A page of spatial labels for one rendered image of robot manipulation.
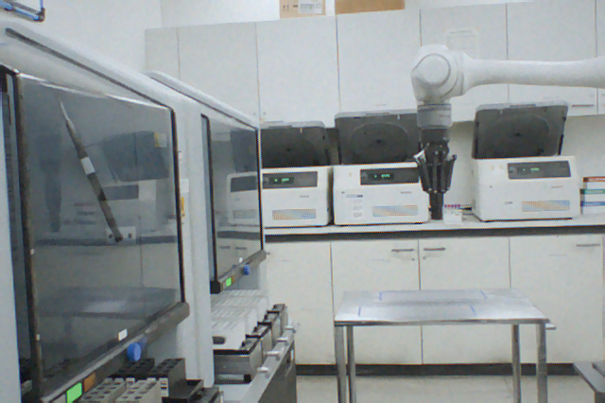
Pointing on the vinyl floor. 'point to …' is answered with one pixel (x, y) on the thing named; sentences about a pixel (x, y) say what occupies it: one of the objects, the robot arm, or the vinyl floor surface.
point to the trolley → (497, 308)
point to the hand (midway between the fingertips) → (436, 206)
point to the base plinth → (436, 369)
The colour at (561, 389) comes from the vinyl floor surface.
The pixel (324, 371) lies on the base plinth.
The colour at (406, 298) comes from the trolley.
